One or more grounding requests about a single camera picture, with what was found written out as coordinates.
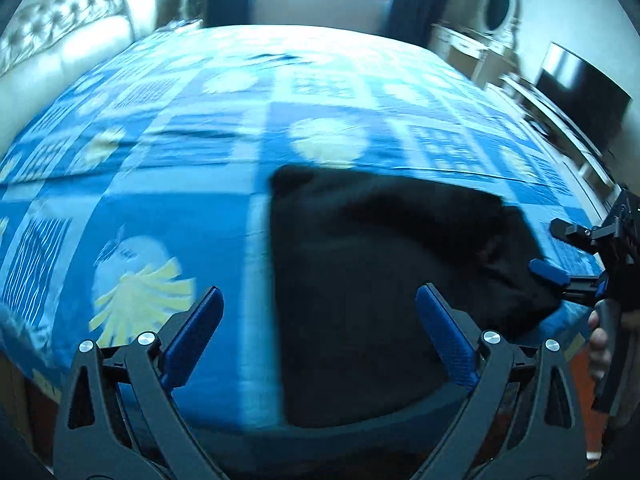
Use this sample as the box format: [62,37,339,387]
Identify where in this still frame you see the black pants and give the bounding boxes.
[269,165,560,428]

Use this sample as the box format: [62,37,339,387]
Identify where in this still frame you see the right hand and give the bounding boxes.
[588,310,639,380]

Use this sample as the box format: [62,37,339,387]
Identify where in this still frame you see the black flat television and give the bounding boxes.
[535,42,632,154]

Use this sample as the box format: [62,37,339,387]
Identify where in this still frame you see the white tv stand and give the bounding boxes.
[500,74,620,202]

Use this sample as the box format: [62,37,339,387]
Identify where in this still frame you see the white dressing table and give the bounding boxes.
[428,23,518,89]

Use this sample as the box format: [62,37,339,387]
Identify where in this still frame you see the blue patterned bed sheet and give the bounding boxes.
[1,25,602,430]

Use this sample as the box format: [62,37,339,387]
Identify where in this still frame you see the oval vanity mirror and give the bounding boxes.
[476,0,520,39]

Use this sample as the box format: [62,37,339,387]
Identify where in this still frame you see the cream leather headboard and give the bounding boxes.
[1,0,157,153]

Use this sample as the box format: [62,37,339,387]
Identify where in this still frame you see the white desk fan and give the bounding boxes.
[178,0,205,21]

